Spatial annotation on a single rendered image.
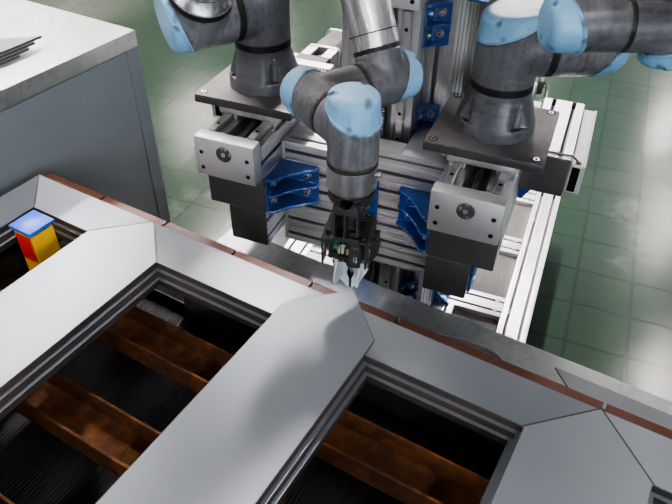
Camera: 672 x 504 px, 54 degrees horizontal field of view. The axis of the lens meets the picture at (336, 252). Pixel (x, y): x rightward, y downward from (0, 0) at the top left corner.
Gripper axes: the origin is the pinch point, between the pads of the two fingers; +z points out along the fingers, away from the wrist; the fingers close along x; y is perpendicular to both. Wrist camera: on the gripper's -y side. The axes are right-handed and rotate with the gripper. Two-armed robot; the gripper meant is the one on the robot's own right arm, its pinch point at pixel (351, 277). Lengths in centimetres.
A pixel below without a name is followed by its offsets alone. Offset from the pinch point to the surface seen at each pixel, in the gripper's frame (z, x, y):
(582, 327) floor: 91, 66, -92
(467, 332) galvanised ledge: 23.1, 22.0, -14.2
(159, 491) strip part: 5.5, -17.5, 41.4
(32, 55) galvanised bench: -14, -82, -41
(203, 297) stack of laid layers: 8.2, -26.8, 2.5
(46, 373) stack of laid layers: 8, -45, 25
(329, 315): 5.4, -2.8, 4.5
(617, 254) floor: 91, 82, -137
